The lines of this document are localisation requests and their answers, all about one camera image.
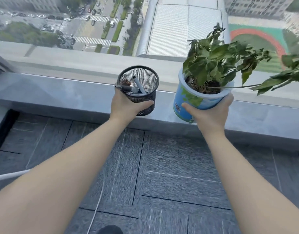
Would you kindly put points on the person's right hand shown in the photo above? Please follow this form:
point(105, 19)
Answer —
point(209, 119)

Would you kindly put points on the person's left hand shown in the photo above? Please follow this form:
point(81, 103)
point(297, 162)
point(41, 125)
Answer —
point(121, 108)

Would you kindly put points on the person's left thumb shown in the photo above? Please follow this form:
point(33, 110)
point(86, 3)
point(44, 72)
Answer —
point(143, 105)

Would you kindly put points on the person's right thumb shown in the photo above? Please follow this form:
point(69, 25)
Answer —
point(190, 109)

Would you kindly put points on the blue plastic plant pot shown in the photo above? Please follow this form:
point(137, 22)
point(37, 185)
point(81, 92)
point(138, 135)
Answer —
point(186, 102)

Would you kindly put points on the black mesh pen holder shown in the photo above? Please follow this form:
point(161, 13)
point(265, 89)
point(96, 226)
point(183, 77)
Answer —
point(147, 95)

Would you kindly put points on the person's right forearm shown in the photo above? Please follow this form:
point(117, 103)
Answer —
point(247, 177)

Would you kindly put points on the person's left forearm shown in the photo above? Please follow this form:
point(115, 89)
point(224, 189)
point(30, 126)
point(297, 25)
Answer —
point(66, 177)

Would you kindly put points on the grey marker pen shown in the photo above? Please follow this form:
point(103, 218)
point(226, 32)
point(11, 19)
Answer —
point(139, 85)

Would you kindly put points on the black pen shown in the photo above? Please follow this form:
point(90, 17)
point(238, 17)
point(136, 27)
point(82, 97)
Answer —
point(127, 89)

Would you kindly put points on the dark potting soil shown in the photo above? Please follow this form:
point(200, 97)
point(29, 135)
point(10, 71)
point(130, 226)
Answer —
point(208, 85)

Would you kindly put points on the green leafy plant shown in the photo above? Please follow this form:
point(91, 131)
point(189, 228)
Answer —
point(212, 56)

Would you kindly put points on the grey stone window sill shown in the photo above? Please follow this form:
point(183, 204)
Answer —
point(66, 95)

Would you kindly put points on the person's dark shoe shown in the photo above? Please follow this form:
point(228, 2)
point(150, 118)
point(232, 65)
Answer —
point(110, 230)

